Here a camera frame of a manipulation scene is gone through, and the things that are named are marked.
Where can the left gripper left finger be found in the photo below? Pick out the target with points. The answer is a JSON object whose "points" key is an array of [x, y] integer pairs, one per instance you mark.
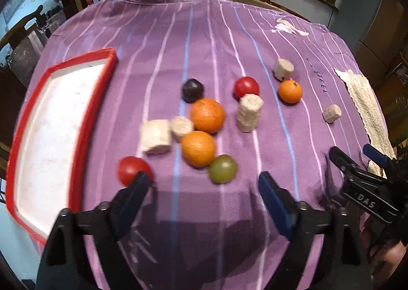
{"points": [[126, 204]]}

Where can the beige foam piece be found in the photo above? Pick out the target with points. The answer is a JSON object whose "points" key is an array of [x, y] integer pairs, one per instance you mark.
{"points": [[283, 69], [332, 113]]}

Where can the large orange back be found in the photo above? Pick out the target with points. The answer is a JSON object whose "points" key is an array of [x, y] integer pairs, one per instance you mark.
{"points": [[207, 115]]}

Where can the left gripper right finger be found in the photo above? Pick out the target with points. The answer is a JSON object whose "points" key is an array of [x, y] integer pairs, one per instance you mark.
{"points": [[279, 203]]}

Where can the person right hand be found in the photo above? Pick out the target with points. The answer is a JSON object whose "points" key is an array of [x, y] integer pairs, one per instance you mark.
{"points": [[384, 258]]}

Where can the wooden chair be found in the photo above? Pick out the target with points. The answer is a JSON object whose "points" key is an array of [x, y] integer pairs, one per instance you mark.
{"points": [[18, 32]]}

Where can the dark purple plum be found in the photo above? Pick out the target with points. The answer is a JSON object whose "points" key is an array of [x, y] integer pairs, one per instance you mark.
{"points": [[192, 90]]}

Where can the small orange mandarin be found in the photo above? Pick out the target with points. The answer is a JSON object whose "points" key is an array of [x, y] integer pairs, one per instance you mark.
{"points": [[290, 91]]}

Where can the tall beige foam cylinder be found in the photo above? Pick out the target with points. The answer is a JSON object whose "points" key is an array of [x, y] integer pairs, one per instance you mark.
{"points": [[249, 112]]}

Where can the white lace doily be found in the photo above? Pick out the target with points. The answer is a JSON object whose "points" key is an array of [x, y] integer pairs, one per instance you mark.
{"points": [[362, 120]]}

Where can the purple striped tablecloth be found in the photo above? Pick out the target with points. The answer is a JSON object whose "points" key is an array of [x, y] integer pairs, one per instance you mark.
{"points": [[189, 232]]}

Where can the large orange front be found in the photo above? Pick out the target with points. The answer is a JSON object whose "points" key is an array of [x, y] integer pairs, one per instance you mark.
{"points": [[198, 148]]}

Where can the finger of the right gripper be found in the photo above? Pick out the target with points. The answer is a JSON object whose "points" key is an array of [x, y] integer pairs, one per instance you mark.
{"points": [[376, 156], [347, 166]]}

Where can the large beige foam block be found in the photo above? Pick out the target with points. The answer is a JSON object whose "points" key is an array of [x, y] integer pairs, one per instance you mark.
{"points": [[156, 136]]}

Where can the green grape ball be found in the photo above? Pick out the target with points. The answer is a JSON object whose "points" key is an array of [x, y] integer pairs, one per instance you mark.
{"points": [[223, 169]]}

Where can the small beige foam cylinder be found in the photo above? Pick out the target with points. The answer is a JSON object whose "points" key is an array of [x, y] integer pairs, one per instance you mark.
{"points": [[181, 126]]}

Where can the large orange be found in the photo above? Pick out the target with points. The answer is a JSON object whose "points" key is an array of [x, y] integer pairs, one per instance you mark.
{"points": [[207, 115], [198, 148]]}

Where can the red rimmed white tray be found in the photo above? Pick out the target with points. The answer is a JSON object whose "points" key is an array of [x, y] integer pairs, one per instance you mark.
{"points": [[49, 150]]}

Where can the red tomato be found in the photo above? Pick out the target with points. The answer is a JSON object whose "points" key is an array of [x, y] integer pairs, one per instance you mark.
{"points": [[130, 166], [244, 86]]}

